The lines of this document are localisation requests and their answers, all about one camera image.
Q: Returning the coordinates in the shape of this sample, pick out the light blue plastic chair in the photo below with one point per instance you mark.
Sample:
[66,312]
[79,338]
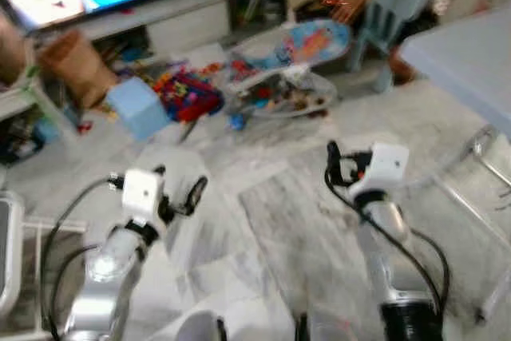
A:
[399,9]

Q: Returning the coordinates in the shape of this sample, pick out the colourful building toys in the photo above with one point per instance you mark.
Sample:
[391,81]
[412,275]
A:
[188,93]

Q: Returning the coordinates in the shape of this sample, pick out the grey table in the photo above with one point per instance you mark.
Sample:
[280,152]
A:
[471,61]

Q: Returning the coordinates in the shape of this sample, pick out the brown cardboard box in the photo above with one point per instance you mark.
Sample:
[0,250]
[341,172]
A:
[9,49]

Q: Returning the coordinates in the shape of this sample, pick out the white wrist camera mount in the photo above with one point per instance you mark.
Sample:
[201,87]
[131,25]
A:
[144,193]
[389,164]

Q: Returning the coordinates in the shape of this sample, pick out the clear plastic toy bag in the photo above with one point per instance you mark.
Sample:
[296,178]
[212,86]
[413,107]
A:
[279,93]

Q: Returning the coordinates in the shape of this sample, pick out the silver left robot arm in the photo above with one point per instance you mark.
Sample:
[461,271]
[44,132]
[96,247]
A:
[108,277]

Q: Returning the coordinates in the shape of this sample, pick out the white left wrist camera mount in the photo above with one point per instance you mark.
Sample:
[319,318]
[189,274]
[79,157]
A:
[144,193]

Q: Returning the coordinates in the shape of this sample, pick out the brown paper bag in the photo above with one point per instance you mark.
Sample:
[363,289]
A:
[76,65]

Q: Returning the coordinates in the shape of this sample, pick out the white low table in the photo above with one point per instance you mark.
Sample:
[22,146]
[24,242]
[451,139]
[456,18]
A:
[12,101]

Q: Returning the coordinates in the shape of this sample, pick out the blue printed play board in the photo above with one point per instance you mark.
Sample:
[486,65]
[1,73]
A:
[311,41]

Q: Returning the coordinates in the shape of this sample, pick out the small blue toy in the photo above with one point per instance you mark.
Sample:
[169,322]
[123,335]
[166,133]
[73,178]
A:
[236,121]

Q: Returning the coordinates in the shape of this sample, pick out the white TV stand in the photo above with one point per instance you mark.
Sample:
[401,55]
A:
[184,25]

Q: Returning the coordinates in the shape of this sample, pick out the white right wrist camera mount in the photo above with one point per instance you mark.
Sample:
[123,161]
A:
[389,164]

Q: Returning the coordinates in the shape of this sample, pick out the robot left leg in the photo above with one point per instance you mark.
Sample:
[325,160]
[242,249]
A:
[200,327]

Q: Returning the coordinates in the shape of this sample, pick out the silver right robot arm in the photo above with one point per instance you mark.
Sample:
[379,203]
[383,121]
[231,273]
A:
[386,220]

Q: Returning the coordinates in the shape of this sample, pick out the grey rounded appliance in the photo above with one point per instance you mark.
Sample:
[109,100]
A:
[8,253]

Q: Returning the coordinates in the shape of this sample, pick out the blue storage bin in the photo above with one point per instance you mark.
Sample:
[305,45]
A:
[49,129]

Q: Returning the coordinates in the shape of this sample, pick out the small red toy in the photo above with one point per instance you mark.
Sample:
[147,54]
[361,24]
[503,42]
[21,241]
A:
[84,125]

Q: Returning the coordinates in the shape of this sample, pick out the light blue box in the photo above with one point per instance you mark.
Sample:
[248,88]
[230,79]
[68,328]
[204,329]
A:
[137,109]

